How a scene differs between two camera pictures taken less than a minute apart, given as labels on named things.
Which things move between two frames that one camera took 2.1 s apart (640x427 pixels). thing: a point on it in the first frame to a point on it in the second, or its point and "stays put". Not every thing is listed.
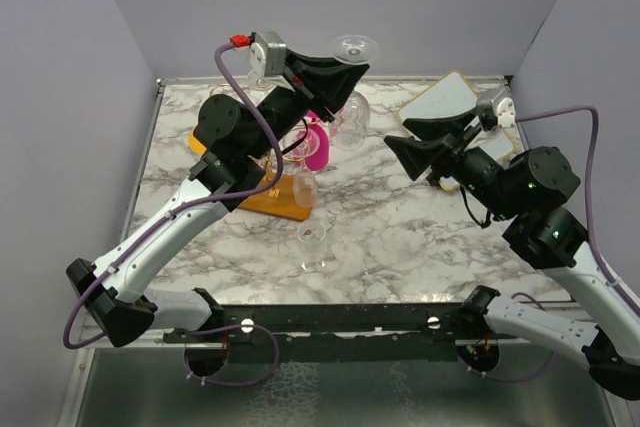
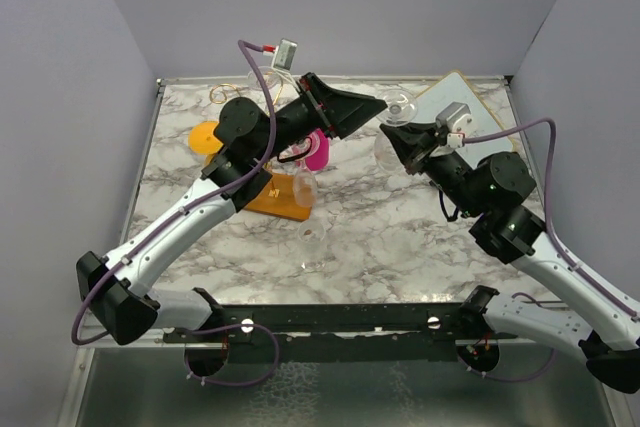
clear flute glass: x=305 y=186 stays put
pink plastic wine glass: x=313 y=147 stays put
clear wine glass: x=350 y=128 to x=401 y=108
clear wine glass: x=258 y=84 stays put
